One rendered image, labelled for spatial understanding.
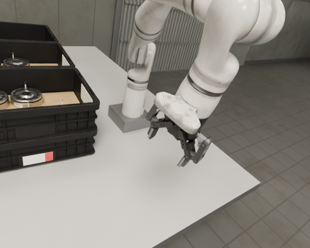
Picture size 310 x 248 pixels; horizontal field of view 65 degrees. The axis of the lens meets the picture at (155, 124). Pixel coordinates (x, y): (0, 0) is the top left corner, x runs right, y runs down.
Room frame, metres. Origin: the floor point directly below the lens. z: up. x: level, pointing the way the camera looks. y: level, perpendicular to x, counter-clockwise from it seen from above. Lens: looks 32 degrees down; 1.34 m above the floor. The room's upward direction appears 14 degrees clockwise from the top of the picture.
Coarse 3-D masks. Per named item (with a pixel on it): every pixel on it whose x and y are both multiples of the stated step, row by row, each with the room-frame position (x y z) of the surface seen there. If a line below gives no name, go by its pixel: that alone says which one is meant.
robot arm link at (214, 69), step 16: (224, 0) 0.35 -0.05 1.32; (240, 0) 0.34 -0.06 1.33; (256, 0) 0.35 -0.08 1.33; (208, 16) 0.37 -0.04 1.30; (224, 16) 0.34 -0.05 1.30; (240, 16) 0.33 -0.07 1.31; (256, 16) 0.34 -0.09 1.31; (208, 32) 0.36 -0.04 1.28; (224, 32) 0.34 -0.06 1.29; (240, 32) 0.34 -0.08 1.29; (208, 48) 0.36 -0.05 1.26; (224, 48) 0.34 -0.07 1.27; (192, 64) 0.40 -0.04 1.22; (208, 64) 0.36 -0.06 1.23; (224, 64) 0.35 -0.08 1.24; (192, 80) 0.38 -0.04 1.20; (208, 80) 0.36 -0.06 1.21; (224, 80) 0.36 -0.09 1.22
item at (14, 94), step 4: (20, 88) 0.77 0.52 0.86; (24, 88) 0.77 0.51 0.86; (28, 88) 0.78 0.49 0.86; (32, 88) 0.79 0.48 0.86; (12, 92) 0.73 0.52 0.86; (16, 92) 0.73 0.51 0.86; (36, 92) 0.77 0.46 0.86; (40, 92) 0.77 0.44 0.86; (12, 96) 0.70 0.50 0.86; (16, 96) 0.71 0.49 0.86; (20, 96) 0.71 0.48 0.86; (32, 96) 0.73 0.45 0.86; (36, 96) 0.74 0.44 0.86; (40, 96) 0.74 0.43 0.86; (16, 100) 0.69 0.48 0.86; (20, 100) 0.69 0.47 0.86; (24, 100) 0.70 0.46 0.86; (28, 100) 0.70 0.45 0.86; (32, 100) 0.71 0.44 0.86; (36, 100) 0.72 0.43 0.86
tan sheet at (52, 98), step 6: (42, 96) 0.80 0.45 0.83; (48, 96) 0.81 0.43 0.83; (54, 96) 0.82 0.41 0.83; (60, 96) 0.83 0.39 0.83; (66, 96) 0.84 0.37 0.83; (72, 96) 0.85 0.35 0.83; (42, 102) 0.76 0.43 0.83; (48, 102) 0.77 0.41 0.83; (54, 102) 0.78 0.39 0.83; (60, 102) 0.79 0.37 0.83; (66, 102) 0.80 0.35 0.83; (72, 102) 0.81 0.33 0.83; (78, 102) 0.82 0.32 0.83; (6, 108) 0.67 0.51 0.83; (12, 108) 0.68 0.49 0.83
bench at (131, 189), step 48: (96, 48) 1.89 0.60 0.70; (96, 144) 0.75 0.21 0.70; (144, 144) 0.83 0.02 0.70; (0, 192) 0.44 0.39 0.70; (48, 192) 0.48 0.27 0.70; (96, 192) 0.52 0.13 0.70; (144, 192) 0.57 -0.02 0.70; (192, 192) 0.63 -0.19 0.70; (240, 192) 0.69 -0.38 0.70; (0, 240) 0.31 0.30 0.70; (48, 240) 0.34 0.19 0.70; (96, 240) 0.37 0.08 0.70; (144, 240) 0.40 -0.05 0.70
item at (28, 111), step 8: (88, 88) 0.77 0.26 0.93; (96, 96) 0.73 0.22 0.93; (64, 104) 0.63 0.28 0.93; (72, 104) 0.64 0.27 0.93; (80, 104) 0.65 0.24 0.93; (88, 104) 0.66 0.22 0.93; (96, 104) 0.68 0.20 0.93; (0, 112) 0.52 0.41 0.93; (8, 112) 0.53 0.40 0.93; (16, 112) 0.54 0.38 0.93; (24, 112) 0.55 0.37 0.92; (32, 112) 0.56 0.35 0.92; (40, 112) 0.58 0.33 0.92; (48, 112) 0.59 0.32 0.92; (56, 112) 0.60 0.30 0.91; (64, 112) 0.62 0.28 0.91; (72, 112) 0.63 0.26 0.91
